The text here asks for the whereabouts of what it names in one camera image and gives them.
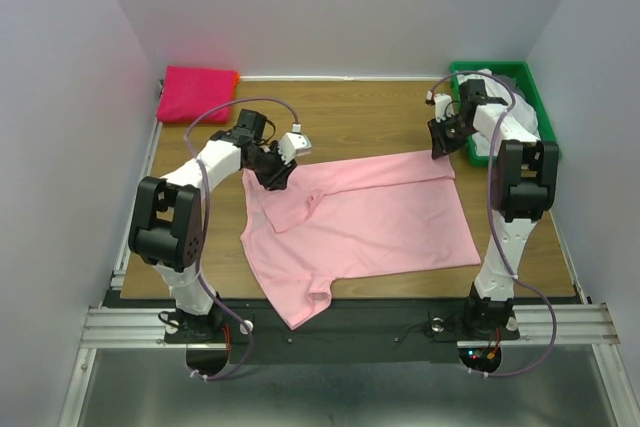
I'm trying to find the aluminium extrusion rail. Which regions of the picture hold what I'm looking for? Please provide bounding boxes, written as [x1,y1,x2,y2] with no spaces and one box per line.
[80,304,620,350]

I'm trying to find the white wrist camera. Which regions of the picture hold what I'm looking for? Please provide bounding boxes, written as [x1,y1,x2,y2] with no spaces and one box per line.
[425,91,455,122]
[277,132,312,165]

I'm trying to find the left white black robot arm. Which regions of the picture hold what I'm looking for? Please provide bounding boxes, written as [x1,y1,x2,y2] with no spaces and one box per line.
[128,109,311,343]

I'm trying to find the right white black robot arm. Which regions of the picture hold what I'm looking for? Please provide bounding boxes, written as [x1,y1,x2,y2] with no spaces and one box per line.
[425,71,560,337]

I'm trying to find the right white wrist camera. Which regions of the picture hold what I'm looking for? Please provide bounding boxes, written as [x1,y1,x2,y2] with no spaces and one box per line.
[425,91,455,122]

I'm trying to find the white crumpled t shirt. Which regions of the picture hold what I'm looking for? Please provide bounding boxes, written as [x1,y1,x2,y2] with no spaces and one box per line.
[466,68,540,157]

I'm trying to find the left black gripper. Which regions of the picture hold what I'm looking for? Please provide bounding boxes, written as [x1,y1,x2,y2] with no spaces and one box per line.
[246,141,298,192]

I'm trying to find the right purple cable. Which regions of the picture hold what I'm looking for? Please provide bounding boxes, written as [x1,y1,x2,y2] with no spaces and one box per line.
[425,70,558,379]

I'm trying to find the green plastic bin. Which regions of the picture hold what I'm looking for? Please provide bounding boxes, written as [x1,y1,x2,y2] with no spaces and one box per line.
[448,61,563,167]

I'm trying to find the folded magenta t shirt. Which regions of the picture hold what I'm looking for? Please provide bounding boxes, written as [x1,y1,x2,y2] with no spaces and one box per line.
[156,66,236,124]

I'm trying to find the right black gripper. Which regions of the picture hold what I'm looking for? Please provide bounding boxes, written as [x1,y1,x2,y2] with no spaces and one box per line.
[426,112,477,159]

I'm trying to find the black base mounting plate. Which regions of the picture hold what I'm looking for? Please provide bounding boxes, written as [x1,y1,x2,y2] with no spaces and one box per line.
[158,298,519,373]

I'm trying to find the light pink t shirt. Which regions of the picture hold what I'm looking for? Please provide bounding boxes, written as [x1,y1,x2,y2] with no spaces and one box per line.
[241,151,481,330]

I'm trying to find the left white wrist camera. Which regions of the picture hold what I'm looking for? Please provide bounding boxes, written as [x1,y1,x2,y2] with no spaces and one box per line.
[277,132,312,165]

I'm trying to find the grey garment in bin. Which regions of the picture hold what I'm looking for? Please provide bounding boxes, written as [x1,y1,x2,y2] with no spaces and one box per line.
[501,76,526,99]

